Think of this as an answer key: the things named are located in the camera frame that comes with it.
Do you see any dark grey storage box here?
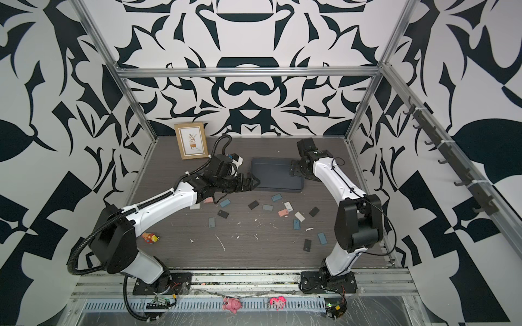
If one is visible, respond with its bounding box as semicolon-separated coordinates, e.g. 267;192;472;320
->
250;157;305;193

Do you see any black eraser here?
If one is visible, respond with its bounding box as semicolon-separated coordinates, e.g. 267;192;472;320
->
303;239;312;252
248;200;259;210
217;210;229;219
309;207;320;217

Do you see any black eraser bottom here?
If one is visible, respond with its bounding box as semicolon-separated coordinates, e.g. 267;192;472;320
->
303;239;312;252

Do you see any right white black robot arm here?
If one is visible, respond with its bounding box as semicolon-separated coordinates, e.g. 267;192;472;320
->
290;138;383;281

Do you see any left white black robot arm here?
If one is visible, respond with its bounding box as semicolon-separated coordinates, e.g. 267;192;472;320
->
89;154;260;288

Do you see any teal eraser upper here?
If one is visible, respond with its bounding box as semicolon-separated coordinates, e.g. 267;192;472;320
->
271;194;282;202

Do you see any white eraser upper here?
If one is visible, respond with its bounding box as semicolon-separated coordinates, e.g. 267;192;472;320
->
284;202;294;212

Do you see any pink eraser centre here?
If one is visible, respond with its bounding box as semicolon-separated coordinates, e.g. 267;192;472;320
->
278;209;289;217

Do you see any white eraser lower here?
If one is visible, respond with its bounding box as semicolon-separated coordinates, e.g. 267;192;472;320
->
294;212;305;222

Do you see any small red yellow toy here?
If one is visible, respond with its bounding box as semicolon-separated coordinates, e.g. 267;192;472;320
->
141;232;160;244

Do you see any pink pig toy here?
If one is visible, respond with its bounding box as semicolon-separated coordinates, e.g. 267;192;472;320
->
222;297;243;314

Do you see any pink clip toy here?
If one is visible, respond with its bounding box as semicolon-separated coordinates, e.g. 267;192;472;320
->
269;296;287;311

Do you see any wooden picture frame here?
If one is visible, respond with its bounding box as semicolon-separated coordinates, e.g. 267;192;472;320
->
174;122;209;160

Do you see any wall hook rail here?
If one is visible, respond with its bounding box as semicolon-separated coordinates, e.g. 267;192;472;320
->
405;102;500;216

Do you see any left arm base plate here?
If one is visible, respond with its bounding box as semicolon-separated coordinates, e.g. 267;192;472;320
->
133;272;192;296

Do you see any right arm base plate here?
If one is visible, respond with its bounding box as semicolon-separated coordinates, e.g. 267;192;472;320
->
299;271;358;293

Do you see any black corrugated cable hose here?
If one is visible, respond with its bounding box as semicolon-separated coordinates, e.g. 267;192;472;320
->
122;276;160;323

